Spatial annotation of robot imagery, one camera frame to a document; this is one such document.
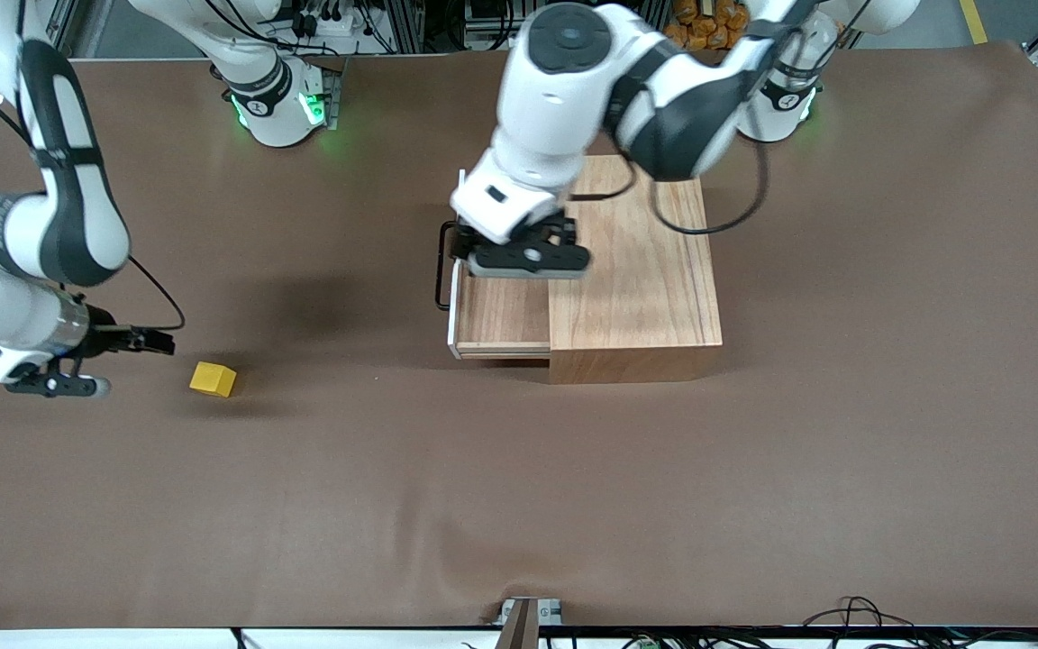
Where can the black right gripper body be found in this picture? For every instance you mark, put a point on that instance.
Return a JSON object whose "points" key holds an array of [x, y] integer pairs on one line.
{"points": [[111, 339]]}

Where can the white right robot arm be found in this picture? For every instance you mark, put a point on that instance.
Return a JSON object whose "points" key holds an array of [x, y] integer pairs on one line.
{"points": [[77, 216]]}

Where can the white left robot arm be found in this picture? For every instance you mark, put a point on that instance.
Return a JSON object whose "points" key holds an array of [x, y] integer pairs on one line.
{"points": [[564, 90]]}

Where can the yellow wooden block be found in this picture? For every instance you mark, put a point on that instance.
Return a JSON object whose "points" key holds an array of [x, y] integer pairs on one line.
{"points": [[211, 379]]}

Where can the wooden drawer cabinet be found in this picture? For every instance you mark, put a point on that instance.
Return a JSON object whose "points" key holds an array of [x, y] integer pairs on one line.
{"points": [[645, 297]]}

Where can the white power strip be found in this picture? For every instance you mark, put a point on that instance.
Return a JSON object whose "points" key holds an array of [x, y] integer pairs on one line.
{"points": [[483, 41]]}

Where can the brown table cover cloth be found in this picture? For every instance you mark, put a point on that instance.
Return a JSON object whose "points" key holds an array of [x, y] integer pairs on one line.
{"points": [[393, 469]]}

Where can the bag of orange items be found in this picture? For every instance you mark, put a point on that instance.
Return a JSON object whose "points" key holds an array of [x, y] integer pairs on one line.
{"points": [[695, 27]]}

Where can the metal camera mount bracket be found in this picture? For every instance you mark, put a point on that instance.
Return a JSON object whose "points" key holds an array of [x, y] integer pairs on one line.
{"points": [[528, 622]]}

